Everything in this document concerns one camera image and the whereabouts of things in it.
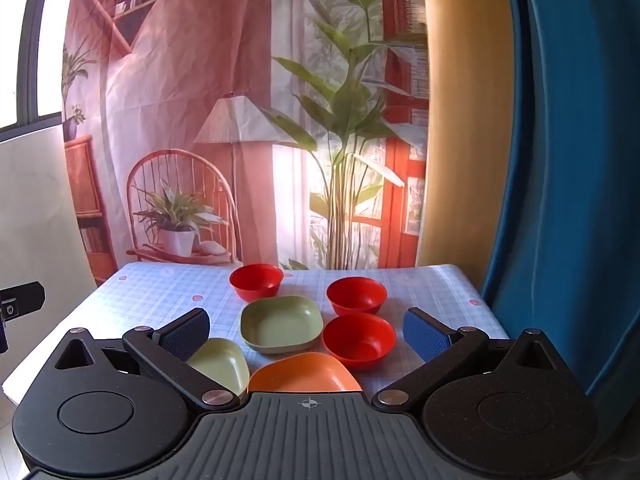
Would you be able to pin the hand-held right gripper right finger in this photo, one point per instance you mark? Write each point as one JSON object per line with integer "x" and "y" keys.
{"x": 425, "y": 335}

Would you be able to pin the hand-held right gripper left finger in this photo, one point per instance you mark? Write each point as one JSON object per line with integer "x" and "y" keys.
{"x": 187, "y": 332}

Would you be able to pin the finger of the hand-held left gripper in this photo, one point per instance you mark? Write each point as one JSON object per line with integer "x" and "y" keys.
{"x": 25, "y": 297}

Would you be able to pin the red bowl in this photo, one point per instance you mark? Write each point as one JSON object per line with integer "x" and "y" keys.
{"x": 359, "y": 342}
{"x": 256, "y": 280}
{"x": 356, "y": 295}

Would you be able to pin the green square plate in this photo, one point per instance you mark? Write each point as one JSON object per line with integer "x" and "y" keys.
{"x": 222, "y": 365}
{"x": 280, "y": 322}

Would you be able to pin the blue checked tablecloth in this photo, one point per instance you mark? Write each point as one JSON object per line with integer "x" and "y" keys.
{"x": 150, "y": 295}

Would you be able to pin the white board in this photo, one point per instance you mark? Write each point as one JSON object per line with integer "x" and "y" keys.
{"x": 40, "y": 210}

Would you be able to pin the orange square plate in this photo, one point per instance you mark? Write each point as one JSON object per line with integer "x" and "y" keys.
{"x": 305, "y": 372}

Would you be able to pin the yellow wooden panel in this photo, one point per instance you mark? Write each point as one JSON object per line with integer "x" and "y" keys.
{"x": 465, "y": 135}

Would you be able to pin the dark framed window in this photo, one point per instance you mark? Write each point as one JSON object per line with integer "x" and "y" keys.
{"x": 30, "y": 60}

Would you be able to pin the printed wall tapestry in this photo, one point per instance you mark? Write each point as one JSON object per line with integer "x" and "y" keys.
{"x": 175, "y": 85}

